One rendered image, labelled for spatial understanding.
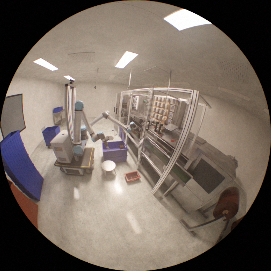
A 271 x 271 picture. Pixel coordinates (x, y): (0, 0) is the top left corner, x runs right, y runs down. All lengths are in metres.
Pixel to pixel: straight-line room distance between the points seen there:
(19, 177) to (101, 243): 1.60
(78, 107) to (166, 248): 2.40
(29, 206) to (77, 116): 1.93
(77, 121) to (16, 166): 1.46
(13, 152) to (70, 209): 1.35
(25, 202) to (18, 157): 0.76
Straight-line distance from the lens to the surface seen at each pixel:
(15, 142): 1.90
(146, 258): 1.72
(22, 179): 1.95
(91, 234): 1.62
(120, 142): 2.21
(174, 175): 1.22
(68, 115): 1.45
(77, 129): 1.14
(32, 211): 2.18
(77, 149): 1.24
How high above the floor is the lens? 1.54
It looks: 25 degrees down
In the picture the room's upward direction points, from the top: 9 degrees clockwise
